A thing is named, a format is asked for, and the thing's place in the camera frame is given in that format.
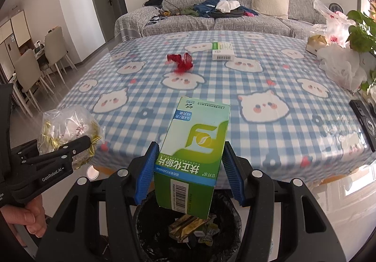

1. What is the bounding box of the small green white medicine box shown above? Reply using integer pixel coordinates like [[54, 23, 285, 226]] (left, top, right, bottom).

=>
[[211, 41, 235, 61]]

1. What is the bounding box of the black remote control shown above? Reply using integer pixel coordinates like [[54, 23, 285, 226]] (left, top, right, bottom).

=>
[[349, 99, 376, 153]]

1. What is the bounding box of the yellow silver snack wrapper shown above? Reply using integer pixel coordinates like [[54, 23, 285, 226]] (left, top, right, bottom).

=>
[[169, 214, 220, 242]]

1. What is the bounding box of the beige pillow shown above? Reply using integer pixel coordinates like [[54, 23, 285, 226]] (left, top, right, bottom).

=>
[[252, 0, 290, 19]]

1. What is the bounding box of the clear bag of gold wrappers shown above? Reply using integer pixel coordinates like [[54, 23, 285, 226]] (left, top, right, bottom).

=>
[[37, 105, 106, 170]]

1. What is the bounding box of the clear plastic bag red print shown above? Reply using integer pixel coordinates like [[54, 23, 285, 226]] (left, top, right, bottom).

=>
[[313, 0, 356, 45]]

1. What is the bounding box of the beige dining chair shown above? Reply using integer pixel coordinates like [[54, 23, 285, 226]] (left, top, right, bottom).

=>
[[13, 49, 56, 118], [43, 26, 78, 82]]

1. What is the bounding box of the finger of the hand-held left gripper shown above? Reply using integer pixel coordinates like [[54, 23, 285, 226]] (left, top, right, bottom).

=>
[[10, 139, 39, 160], [18, 135, 91, 169]]

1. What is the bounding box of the pile of clothes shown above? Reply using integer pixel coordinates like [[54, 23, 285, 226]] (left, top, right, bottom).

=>
[[180, 0, 259, 19]]

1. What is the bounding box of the white plastic bag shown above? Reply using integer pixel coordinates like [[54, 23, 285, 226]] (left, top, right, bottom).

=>
[[317, 44, 368, 91]]

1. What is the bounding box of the grey door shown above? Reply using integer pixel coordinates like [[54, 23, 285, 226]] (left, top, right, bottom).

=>
[[85, 0, 127, 43]]

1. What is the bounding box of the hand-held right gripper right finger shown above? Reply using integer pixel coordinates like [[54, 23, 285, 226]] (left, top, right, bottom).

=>
[[221, 141, 348, 262]]

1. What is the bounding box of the blue checkered tablecloth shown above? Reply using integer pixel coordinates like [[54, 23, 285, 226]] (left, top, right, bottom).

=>
[[63, 31, 376, 190]]

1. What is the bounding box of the black-lined trash bin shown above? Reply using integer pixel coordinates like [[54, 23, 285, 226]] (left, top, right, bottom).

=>
[[133, 188, 243, 262]]

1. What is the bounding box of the red mesh net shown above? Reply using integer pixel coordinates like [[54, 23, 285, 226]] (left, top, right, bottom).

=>
[[166, 53, 194, 75]]

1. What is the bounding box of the person's left hand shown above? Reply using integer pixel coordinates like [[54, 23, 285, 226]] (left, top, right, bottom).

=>
[[0, 195, 48, 247]]

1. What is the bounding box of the small beige gift box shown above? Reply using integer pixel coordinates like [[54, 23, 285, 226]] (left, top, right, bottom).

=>
[[305, 34, 329, 55]]

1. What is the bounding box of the large green medicine box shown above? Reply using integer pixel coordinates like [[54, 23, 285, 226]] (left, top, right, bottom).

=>
[[153, 97, 230, 219]]

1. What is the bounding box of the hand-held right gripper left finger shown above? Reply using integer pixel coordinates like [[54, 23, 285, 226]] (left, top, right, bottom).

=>
[[35, 141, 161, 262]]

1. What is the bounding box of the white wall cabinet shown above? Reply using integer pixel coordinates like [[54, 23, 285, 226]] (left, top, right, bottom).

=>
[[0, 9, 33, 54]]

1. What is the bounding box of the green potted plant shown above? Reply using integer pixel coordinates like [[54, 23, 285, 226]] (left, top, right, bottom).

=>
[[346, 10, 376, 92]]

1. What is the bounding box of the grey covered sofa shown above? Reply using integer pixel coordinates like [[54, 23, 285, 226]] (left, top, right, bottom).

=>
[[114, 0, 334, 42]]

